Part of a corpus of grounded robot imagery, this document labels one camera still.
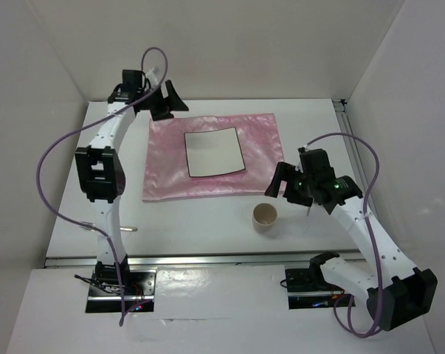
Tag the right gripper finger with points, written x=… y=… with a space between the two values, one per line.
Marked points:
x=282 y=173
x=297 y=196

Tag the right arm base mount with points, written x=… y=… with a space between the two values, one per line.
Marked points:
x=304 y=293

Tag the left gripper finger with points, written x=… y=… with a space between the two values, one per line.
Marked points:
x=159 y=109
x=173 y=100

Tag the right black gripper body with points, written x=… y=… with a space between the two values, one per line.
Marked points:
x=302 y=181

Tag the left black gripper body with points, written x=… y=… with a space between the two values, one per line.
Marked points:
x=145 y=102

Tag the pink satin cloth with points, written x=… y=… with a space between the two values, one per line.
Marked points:
x=166 y=172

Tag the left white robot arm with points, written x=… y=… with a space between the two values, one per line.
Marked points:
x=100 y=172

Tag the square white plate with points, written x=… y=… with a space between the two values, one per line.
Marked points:
x=213 y=153

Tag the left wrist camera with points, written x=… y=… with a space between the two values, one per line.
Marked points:
x=153 y=76

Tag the aluminium table rail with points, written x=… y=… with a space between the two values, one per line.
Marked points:
x=219 y=230

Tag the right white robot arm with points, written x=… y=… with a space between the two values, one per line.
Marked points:
x=397 y=290

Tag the silver fork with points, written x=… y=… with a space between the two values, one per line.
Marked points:
x=90 y=227

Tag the beige cup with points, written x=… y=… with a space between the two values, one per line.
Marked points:
x=264 y=217

